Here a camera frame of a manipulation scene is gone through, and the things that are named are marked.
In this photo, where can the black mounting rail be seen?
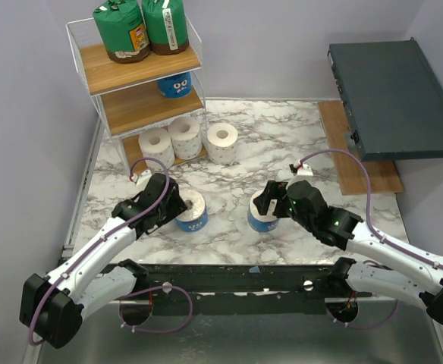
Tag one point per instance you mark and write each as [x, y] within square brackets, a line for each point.
[236, 289]

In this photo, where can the green roll orange label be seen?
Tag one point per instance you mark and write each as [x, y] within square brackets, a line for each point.
[122, 30]

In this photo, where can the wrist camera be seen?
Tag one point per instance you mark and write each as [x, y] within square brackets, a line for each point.
[141, 180]
[300, 172]

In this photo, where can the white patterned roll blue dots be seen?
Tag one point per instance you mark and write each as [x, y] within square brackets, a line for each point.
[156, 143]

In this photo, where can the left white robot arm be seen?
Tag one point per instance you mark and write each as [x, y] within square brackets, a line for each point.
[54, 306]

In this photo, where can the dark teal metal box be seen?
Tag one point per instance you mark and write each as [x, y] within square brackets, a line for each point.
[391, 97]

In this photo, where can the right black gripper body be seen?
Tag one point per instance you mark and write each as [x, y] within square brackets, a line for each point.
[268, 199]

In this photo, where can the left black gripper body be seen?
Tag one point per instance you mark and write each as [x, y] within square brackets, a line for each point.
[167, 211]

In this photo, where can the white wire wooden shelf unit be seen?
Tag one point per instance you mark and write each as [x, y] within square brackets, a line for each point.
[126, 96]

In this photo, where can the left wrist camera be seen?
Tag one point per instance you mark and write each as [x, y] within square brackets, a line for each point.
[141, 180]

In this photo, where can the green roll white label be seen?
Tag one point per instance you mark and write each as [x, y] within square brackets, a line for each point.
[166, 26]

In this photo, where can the aluminium extrusion rail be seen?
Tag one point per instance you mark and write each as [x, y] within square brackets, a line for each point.
[74, 223]

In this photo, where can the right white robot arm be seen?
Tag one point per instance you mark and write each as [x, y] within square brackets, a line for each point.
[410, 274]

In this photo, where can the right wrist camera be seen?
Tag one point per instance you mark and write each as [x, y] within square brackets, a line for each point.
[300, 172]

